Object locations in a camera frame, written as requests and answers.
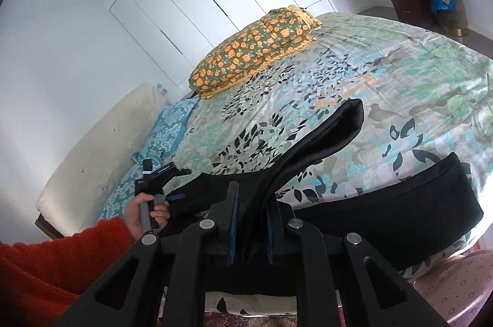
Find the large blue floral pillow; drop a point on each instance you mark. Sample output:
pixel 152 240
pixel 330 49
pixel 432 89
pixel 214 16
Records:
pixel 123 192

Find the orange pumpkin print pillow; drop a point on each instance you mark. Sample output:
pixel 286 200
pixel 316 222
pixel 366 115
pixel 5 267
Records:
pixel 250 50

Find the patterned red rug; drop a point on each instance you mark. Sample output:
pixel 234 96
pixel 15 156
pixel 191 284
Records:
pixel 250 320

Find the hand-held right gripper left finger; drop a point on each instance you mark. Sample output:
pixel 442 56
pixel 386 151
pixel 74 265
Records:
pixel 232 223

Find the floral leaf print duvet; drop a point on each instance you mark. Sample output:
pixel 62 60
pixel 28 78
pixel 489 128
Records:
pixel 346 80

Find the grey laundry basket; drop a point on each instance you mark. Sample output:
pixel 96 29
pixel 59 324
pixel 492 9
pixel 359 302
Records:
pixel 454 21

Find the small blue floral pillow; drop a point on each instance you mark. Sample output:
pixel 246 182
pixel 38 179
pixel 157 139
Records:
pixel 171 127

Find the person's left hand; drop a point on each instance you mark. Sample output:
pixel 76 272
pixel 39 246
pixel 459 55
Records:
pixel 133 215

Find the black pants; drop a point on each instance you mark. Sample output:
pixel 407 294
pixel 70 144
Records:
pixel 385 211

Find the person's left forearm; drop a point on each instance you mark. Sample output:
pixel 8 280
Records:
pixel 50 265

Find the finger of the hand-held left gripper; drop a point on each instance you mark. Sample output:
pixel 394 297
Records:
pixel 180 171
pixel 175 198

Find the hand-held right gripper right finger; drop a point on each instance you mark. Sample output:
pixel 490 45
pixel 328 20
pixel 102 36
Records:
pixel 271 238

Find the pink dotted cloth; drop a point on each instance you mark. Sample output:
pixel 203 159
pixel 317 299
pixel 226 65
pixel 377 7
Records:
pixel 458 288

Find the cream padded headboard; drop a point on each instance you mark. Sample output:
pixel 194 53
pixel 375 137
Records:
pixel 96 157

